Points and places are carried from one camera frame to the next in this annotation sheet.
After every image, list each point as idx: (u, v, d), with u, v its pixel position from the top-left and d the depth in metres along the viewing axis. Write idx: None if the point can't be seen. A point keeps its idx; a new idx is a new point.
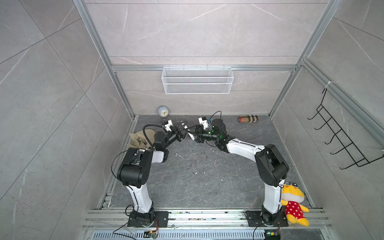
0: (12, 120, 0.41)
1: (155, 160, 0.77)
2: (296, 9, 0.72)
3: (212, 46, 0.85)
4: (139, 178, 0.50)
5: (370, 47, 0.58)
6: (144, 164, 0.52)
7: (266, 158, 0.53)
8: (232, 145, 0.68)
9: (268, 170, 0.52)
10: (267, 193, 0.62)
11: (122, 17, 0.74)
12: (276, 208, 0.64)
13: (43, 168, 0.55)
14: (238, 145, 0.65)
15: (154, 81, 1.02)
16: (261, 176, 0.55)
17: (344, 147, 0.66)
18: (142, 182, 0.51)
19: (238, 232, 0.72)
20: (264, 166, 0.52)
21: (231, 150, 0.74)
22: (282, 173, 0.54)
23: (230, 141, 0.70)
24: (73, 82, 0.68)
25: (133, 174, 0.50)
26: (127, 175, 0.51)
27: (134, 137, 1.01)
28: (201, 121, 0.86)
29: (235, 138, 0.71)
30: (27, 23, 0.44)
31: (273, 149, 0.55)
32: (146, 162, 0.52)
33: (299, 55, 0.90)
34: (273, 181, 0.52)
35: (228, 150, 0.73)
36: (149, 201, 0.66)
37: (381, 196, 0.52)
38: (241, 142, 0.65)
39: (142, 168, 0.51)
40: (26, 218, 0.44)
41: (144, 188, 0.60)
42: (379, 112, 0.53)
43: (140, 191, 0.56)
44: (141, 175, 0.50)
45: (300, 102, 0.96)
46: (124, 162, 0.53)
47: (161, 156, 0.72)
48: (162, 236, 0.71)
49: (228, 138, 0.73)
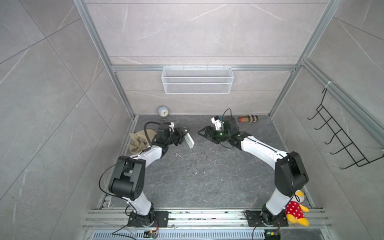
0: (12, 120, 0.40)
1: (152, 159, 0.61)
2: (296, 9, 0.72)
3: (212, 46, 0.85)
4: (132, 192, 0.46)
5: (370, 47, 0.58)
6: (135, 178, 0.47)
7: (289, 169, 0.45)
8: (247, 143, 0.62)
9: (289, 181, 0.48)
10: (274, 197, 0.60)
11: (122, 17, 0.74)
12: (279, 211, 0.66)
13: (43, 168, 0.55)
14: (255, 145, 0.59)
15: (154, 81, 1.02)
16: (276, 184, 0.53)
17: (344, 147, 0.66)
18: (135, 195, 0.48)
19: (238, 232, 0.72)
20: (285, 176, 0.48)
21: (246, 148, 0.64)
22: (301, 185, 0.50)
23: (246, 140, 0.63)
24: (73, 82, 0.68)
25: (125, 189, 0.47)
26: (120, 189, 0.47)
27: (134, 137, 1.01)
28: (214, 121, 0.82)
29: (252, 138, 0.63)
30: (27, 23, 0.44)
31: (296, 158, 0.50)
32: (137, 175, 0.47)
33: (299, 55, 0.90)
34: (290, 192, 0.48)
35: (241, 147, 0.66)
36: (149, 203, 0.66)
37: (381, 196, 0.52)
38: (260, 144, 0.59)
39: (134, 183, 0.47)
40: (27, 218, 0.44)
41: (140, 197, 0.57)
42: (379, 112, 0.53)
43: (135, 201, 0.54)
44: (134, 190, 0.46)
45: (300, 102, 0.96)
46: (115, 176, 0.48)
47: (158, 152, 0.65)
48: (162, 236, 0.71)
49: (243, 134, 0.67)
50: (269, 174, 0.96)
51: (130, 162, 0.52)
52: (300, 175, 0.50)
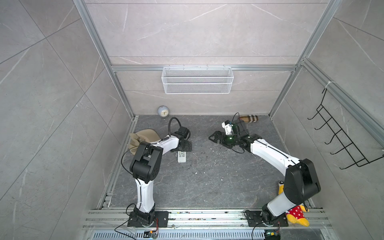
0: (12, 120, 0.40)
1: (169, 148, 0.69)
2: (295, 9, 0.72)
3: (213, 46, 0.85)
4: (148, 176, 0.53)
5: (370, 47, 0.58)
6: (153, 163, 0.53)
7: (300, 176, 0.46)
8: (257, 146, 0.61)
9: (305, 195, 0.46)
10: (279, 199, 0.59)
11: (122, 17, 0.74)
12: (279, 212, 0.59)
13: (43, 168, 0.55)
14: (265, 149, 0.57)
15: (154, 81, 1.02)
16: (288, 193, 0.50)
17: (344, 147, 0.66)
18: (151, 179, 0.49)
19: (238, 232, 0.72)
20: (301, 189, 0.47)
21: (257, 150, 0.62)
22: (311, 195, 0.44)
23: (255, 142, 0.61)
24: (73, 82, 0.68)
25: (142, 172, 0.53)
26: (137, 172, 0.54)
27: (134, 137, 1.01)
28: (225, 125, 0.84)
29: (262, 140, 0.62)
30: (28, 23, 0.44)
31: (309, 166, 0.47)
32: (154, 160, 0.53)
33: (299, 55, 0.90)
34: (299, 200, 0.46)
35: (251, 150, 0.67)
36: (152, 202, 0.67)
37: (381, 196, 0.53)
38: (270, 147, 0.57)
39: (150, 167, 0.53)
40: (27, 218, 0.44)
41: (150, 185, 0.61)
42: (379, 112, 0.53)
43: (146, 187, 0.58)
44: (150, 174, 0.52)
45: (300, 102, 0.96)
46: (135, 158, 0.54)
47: (175, 141, 0.70)
48: (162, 236, 0.71)
49: (253, 137, 0.65)
50: (269, 174, 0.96)
51: (150, 147, 0.58)
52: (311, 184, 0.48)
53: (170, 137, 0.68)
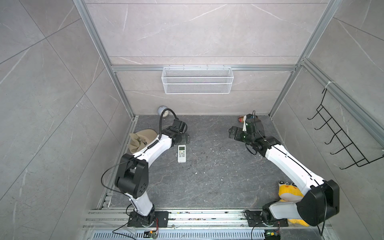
0: (12, 120, 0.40)
1: (160, 151, 0.58)
2: (295, 9, 0.72)
3: (213, 46, 0.85)
4: (134, 193, 0.47)
5: (370, 47, 0.58)
6: (138, 179, 0.47)
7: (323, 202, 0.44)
8: (274, 152, 0.54)
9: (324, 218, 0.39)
10: (286, 208, 0.57)
11: (122, 17, 0.74)
12: (280, 216, 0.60)
13: (43, 168, 0.55)
14: (283, 158, 0.52)
15: (154, 81, 1.02)
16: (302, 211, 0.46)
17: (344, 147, 0.66)
18: (138, 195, 0.49)
19: (238, 232, 0.72)
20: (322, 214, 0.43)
21: (273, 158, 0.56)
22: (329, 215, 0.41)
23: (273, 149, 0.55)
24: (73, 82, 0.68)
25: (128, 188, 0.48)
26: (123, 188, 0.49)
27: (134, 137, 1.01)
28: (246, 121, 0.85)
29: (281, 147, 0.55)
30: (27, 23, 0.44)
31: (333, 188, 0.42)
32: (139, 176, 0.46)
33: (299, 55, 0.90)
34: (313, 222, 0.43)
35: (266, 155, 0.58)
36: (149, 204, 0.65)
37: (381, 196, 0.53)
38: (290, 157, 0.51)
39: (136, 184, 0.47)
40: (27, 218, 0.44)
41: (142, 195, 0.57)
42: (379, 112, 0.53)
43: (138, 200, 0.55)
44: (137, 190, 0.47)
45: (300, 102, 0.96)
46: (119, 174, 0.48)
47: (166, 144, 0.62)
48: (162, 236, 0.71)
49: (270, 140, 0.58)
50: (269, 174, 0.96)
51: (134, 160, 0.51)
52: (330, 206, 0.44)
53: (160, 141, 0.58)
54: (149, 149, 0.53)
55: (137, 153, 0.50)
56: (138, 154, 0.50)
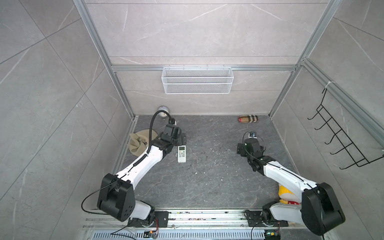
0: (12, 120, 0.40)
1: (148, 167, 0.53)
2: (295, 9, 0.72)
3: (213, 46, 0.85)
4: (118, 217, 0.43)
5: (370, 47, 0.58)
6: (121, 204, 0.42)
7: (318, 202, 0.43)
8: (270, 167, 0.59)
9: (319, 218, 0.42)
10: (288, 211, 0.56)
11: (122, 17, 0.74)
12: (281, 217, 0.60)
13: (43, 168, 0.55)
14: (278, 171, 0.56)
15: (154, 81, 1.02)
16: (304, 218, 0.46)
17: (344, 147, 0.66)
18: (124, 218, 0.45)
19: (238, 232, 0.72)
20: (314, 211, 0.42)
21: (268, 172, 0.61)
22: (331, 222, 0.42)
23: (268, 164, 0.60)
24: (73, 82, 0.68)
25: (112, 212, 0.43)
26: (107, 211, 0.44)
27: (134, 137, 1.01)
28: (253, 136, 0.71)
29: (275, 161, 0.61)
30: (27, 23, 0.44)
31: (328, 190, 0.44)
32: (122, 201, 0.42)
33: (299, 55, 0.90)
34: (320, 230, 0.42)
35: (264, 173, 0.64)
36: (147, 207, 0.64)
37: (381, 196, 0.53)
38: (283, 169, 0.56)
39: (119, 208, 0.42)
40: (27, 218, 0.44)
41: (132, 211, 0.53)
42: (379, 112, 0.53)
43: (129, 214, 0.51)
44: (120, 215, 0.42)
45: (300, 102, 0.96)
46: (102, 197, 0.44)
47: (155, 159, 0.56)
48: (162, 236, 0.71)
49: (266, 159, 0.63)
50: None
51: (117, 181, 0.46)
52: (330, 210, 0.44)
53: (148, 156, 0.53)
54: (135, 167, 0.48)
55: (120, 174, 0.45)
56: (122, 174, 0.45)
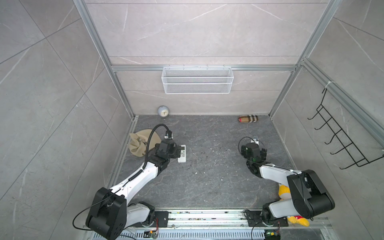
0: (12, 120, 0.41)
1: (143, 183, 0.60)
2: (295, 9, 0.72)
3: (213, 46, 0.85)
4: (108, 235, 0.40)
5: (370, 47, 0.58)
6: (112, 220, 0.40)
7: (303, 181, 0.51)
8: (264, 167, 0.65)
9: (302, 196, 0.45)
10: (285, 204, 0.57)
11: (122, 17, 0.74)
12: (279, 214, 0.62)
13: (43, 168, 0.55)
14: (271, 169, 0.61)
15: (154, 81, 1.02)
16: (294, 203, 0.49)
17: (344, 147, 0.66)
18: (113, 237, 0.42)
19: (238, 232, 0.72)
20: (298, 190, 0.46)
21: (264, 173, 0.66)
22: (316, 202, 0.44)
23: (264, 166, 0.65)
24: (73, 82, 0.68)
25: (101, 230, 0.41)
26: (95, 229, 0.41)
27: (134, 137, 1.01)
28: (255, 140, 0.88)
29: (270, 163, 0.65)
30: (27, 23, 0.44)
31: (312, 176, 0.48)
32: (114, 216, 0.40)
33: (299, 55, 0.90)
34: (307, 210, 0.44)
35: (261, 175, 0.68)
36: (147, 209, 0.64)
37: (381, 196, 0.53)
38: (275, 167, 0.60)
39: (110, 226, 0.40)
40: (27, 218, 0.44)
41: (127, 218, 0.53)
42: (379, 112, 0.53)
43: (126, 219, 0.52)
44: (110, 232, 0.40)
45: (300, 102, 0.96)
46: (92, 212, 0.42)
47: (152, 175, 0.58)
48: (162, 236, 0.71)
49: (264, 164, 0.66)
50: None
51: (111, 196, 0.45)
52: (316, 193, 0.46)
53: (144, 172, 0.53)
54: (129, 183, 0.48)
55: (115, 188, 0.45)
56: (116, 188, 0.45)
